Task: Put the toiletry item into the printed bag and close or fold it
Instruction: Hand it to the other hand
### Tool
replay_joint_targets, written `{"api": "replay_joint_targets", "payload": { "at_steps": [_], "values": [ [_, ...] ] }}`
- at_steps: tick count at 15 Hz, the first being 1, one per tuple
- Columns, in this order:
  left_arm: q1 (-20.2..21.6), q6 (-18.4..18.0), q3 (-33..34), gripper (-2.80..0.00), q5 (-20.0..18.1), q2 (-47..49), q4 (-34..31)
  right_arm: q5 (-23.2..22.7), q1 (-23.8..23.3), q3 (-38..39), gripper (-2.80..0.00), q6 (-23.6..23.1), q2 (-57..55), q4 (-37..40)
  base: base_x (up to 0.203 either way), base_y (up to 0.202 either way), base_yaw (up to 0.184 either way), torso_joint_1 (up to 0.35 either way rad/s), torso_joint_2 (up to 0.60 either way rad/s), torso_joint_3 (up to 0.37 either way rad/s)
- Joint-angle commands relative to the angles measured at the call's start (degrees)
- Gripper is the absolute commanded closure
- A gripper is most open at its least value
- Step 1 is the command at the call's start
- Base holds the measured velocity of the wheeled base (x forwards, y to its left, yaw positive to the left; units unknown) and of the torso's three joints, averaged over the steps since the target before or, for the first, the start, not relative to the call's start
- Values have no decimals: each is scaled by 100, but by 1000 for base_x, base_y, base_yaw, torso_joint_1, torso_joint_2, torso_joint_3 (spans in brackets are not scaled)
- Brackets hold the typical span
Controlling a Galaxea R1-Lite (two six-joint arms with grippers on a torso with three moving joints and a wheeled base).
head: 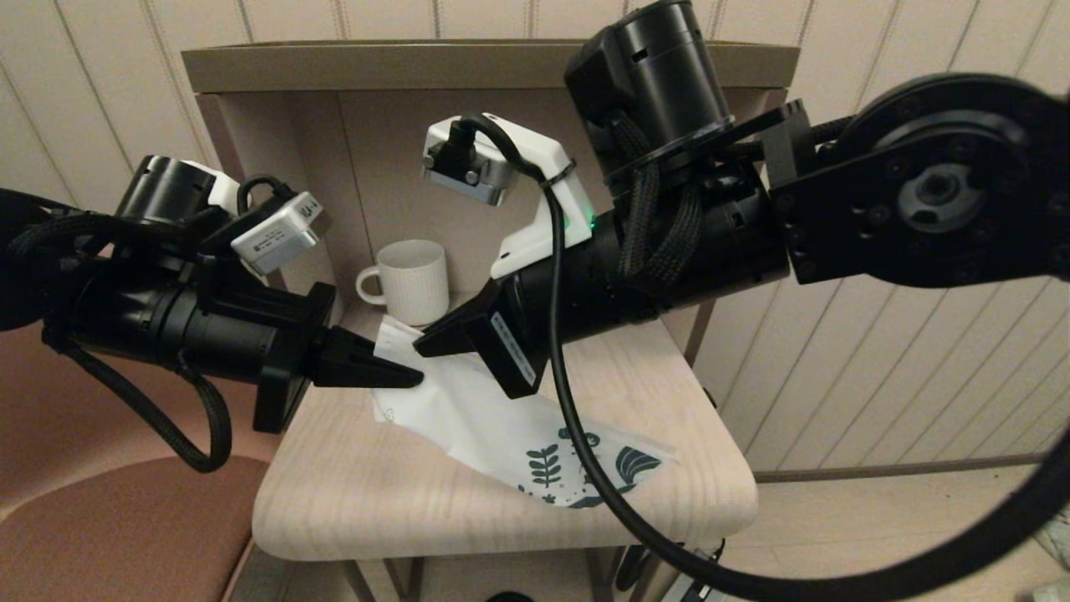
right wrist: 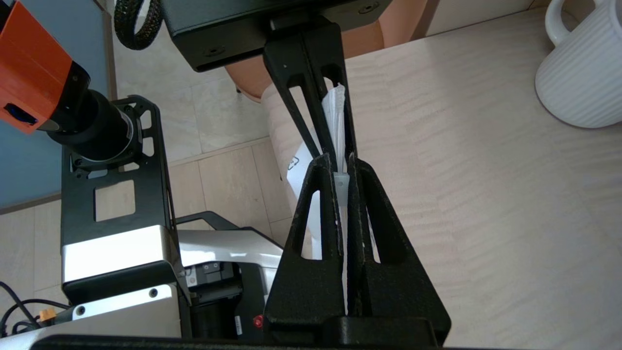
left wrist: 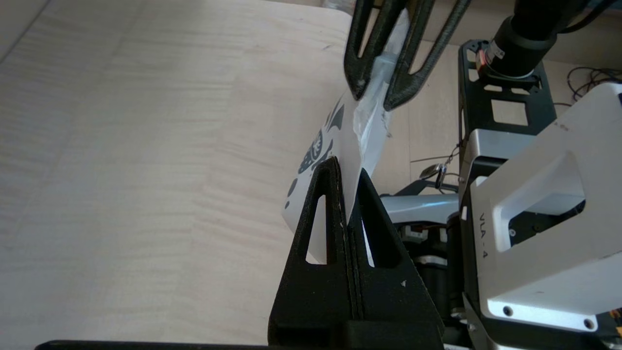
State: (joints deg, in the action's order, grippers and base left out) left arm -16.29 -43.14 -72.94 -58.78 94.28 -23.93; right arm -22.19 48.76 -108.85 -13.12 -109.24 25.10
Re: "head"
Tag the white patterned floor item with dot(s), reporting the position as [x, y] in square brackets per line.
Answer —
[1057, 535]

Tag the white ribbed ceramic mug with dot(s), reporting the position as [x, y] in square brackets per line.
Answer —
[414, 284]

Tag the brown baseboard strip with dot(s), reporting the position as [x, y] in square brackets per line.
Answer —
[878, 471]

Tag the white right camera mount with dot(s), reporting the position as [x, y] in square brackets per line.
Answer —
[543, 226]

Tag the pink upholstered chair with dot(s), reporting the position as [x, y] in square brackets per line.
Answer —
[109, 535]

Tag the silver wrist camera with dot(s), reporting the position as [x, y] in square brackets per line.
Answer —
[280, 234]
[468, 171]

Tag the beige wooden shelf hutch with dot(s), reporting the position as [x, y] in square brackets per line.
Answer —
[401, 65]

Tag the black round floor object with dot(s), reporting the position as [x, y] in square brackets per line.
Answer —
[510, 599]

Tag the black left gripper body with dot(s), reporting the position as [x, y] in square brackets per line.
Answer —
[217, 334]

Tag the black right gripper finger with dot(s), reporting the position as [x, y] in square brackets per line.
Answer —
[451, 343]
[472, 305]

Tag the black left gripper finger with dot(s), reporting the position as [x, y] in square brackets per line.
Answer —
[368, 379]
[355, 355]

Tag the white floral zipper pouch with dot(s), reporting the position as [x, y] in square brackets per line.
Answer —
[468, 418]

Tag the dark metal table leg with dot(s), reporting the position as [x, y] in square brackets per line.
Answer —
[414, 581]
[598, 577]

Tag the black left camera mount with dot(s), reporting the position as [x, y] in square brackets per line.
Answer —
[226, 242]

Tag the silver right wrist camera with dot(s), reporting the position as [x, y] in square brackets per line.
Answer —
[468, 171]

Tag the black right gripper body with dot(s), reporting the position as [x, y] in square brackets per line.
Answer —
[593, 293]

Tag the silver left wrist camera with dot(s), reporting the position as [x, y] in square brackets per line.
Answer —
[280, 234]

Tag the grey power adapter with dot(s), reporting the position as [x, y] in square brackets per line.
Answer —
[694, 592]

